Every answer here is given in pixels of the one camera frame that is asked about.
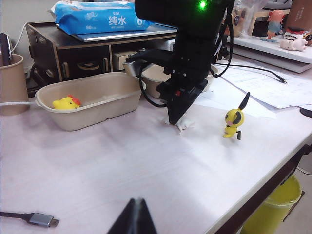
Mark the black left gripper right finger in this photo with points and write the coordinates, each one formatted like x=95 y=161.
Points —
x=145 y=219

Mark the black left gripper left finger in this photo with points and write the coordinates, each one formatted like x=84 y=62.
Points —
x=126 y=219

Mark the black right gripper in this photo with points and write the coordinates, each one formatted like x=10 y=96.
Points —
x=185 y=83

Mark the white cat doll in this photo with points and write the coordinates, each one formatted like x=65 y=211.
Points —
x=186 y=124

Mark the yellow black-eared mouse doll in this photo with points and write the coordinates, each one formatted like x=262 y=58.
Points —
x=232 y=117

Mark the yellow rubber duck doll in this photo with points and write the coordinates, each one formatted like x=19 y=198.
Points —
x=64 y=103

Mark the beige paper pulp box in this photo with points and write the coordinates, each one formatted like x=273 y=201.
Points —
x=156 y=84
x=97 y=114

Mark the small beige box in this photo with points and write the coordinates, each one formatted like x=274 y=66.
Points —
x=122 y=61

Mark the brown cardboard box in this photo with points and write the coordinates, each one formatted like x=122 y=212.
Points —
x=299 y=14

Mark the white paper sheets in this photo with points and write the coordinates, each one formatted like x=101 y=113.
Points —
x=268 y=92

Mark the silver laptop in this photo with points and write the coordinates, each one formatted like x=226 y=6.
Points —
x=122 y=35

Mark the white display board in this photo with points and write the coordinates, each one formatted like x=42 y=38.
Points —
x=268 y=52

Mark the black wooden desk shelf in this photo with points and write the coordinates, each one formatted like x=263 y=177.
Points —
x=83 y=56

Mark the blue wet wipes pack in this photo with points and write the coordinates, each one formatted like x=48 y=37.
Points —
x=97 y=19

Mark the pink-haired figurine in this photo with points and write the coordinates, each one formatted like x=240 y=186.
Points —
x=275 y=24

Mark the yellow waste bin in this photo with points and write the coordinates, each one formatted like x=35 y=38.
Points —
x=275 y=207

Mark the pale lying figurine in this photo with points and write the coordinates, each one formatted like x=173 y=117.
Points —
x=292 y=45

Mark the beige paper cup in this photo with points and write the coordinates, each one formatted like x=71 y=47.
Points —
x=12 y=85

